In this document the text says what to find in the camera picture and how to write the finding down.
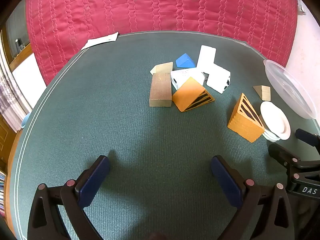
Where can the row of books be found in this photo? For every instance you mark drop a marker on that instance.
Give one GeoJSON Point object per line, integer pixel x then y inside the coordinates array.
{"type": "Point", "coordinates": [2, 192]}

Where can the white paper packet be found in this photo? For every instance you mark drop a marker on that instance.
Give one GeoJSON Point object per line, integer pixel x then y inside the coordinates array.
{"type": "Point", "coordinates": [100, 40]}

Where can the green mat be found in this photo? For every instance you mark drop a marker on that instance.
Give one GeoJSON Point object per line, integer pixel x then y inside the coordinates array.
{"type": "Point", "coordinates": [112, 125]}

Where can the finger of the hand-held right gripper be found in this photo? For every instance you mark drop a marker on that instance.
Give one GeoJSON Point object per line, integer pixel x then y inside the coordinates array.
{"type": "Point", "coordinates": [308, 137]}
{"type": "Point", "coordinates": [285, 155]}

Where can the pale wooden block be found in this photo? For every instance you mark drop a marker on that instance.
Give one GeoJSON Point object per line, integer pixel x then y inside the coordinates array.
{"type": "Point", "coordinates": [163, 67]}

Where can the white round dish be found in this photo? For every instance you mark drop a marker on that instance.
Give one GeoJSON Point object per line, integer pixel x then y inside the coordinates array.
{"type": "Point", "coordinates": [271, 137]}

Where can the clear plastic container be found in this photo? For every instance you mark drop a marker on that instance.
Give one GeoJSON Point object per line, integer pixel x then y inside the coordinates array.
{"type": "Point", "coordinates": [287, 85]}

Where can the small wooden wedge block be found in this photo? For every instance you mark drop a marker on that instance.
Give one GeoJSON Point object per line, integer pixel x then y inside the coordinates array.
{"type": "Point", "coordinates": [263, 93]}

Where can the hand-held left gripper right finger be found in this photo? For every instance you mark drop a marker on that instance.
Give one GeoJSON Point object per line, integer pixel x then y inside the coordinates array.
{"type": "Point", "coordinates": [226, 182]}

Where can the stack of white plates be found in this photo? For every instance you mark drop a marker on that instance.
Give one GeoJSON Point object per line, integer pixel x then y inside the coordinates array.
{"type": "Point", "coordinates": [273, 117]}

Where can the white patterned curtain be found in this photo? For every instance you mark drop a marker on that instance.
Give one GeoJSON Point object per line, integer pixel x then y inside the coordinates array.
{"type": "Point", "coordinates": [11, 100]}

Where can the brown wooden rectangular block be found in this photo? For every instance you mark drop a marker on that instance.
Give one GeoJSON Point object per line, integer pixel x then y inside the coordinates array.
{"type": "Point", "coordinates": [160, 90]}

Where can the blue triangular block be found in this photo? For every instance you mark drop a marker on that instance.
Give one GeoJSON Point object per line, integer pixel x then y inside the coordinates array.
{"type": "Point", "coordinates": [184, 60]}

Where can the red quilted blanket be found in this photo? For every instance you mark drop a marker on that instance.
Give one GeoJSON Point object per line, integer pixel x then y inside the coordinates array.
{"type": "Point", "coordinates": [150, 7]}

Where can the orange striped wedge block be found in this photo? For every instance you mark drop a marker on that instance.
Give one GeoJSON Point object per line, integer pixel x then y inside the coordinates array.
{"type": "Point", "coordinates": [188, 93]}
{"type": "Point", "coordinates": [246, 122]}

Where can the light blue object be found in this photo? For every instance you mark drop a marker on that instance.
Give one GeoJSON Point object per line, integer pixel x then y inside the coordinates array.
{"type": "Point", "coordinates": [25, 120]}

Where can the white charger adapter with print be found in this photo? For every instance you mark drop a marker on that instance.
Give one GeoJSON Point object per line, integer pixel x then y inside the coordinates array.
{"type": "Point", "coordinates": [183, 76]}

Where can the white rectangular block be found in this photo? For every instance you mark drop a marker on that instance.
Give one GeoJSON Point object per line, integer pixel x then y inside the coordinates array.
{"type": "Point", "coordinates": [206, 57]}

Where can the wooden cabinet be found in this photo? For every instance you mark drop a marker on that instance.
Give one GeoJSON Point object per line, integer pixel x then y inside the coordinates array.
{"type": "Point", "coordinates": [6, 142]}

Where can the wooden frame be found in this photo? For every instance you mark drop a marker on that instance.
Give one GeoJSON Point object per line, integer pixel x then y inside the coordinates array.
{"type": "Point", "coordinates": [21, 52]}

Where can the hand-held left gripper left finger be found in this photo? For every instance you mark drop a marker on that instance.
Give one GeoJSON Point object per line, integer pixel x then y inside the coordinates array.
{"type": "Point", "coordinates": [93, 182]}

